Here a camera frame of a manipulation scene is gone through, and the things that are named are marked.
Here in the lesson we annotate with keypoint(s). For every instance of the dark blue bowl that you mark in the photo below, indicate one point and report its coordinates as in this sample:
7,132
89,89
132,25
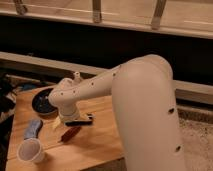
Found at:
41,104

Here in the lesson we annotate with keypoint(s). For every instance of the blue cloth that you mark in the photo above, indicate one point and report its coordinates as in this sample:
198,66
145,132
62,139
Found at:
33,129

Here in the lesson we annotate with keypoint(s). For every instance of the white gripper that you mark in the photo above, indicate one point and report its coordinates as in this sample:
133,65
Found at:
73,120

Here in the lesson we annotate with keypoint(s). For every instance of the white ceramic cup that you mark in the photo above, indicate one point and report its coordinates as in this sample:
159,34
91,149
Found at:
31,150

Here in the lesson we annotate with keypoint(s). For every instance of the wooden table board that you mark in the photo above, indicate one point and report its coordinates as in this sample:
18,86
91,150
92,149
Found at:
93,145

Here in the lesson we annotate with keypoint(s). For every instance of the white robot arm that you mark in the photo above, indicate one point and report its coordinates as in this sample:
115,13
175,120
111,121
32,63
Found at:
144,104

